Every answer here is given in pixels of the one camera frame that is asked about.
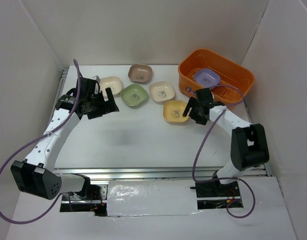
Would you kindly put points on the green square plate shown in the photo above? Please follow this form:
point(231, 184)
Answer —
point(134, 95)

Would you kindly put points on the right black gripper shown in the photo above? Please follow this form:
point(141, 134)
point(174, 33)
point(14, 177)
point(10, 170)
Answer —
point(193, 103)

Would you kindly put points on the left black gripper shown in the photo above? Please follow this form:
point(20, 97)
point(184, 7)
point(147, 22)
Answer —
point(110, 106)

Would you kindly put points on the brown square plate rear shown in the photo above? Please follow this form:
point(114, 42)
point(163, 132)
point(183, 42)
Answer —
point(140, 73)

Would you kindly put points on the cream square plate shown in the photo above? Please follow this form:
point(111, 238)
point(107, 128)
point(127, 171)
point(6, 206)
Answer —
point(112, 82)
point(161, 91)

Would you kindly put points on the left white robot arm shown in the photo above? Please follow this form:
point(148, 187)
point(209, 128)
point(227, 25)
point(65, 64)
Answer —
point(34, 175)

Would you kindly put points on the white foil cover plate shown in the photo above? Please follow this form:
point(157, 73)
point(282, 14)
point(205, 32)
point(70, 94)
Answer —
point(151, 198)

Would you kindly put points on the purple square plate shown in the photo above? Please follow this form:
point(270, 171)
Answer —
point(207, 78)

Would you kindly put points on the yellow square plate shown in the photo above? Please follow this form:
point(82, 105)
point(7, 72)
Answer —
point(173, 111)

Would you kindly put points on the aluminium rail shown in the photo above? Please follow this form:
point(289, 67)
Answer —
point(158, 173)

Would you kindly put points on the orange plastic bin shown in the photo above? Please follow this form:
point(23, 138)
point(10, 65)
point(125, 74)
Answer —
point(236, 81)

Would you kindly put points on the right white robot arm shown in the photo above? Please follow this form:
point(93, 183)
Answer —
point(248, 144)

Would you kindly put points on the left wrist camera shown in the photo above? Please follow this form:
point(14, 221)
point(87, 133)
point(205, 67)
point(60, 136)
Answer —
point(96, 78)

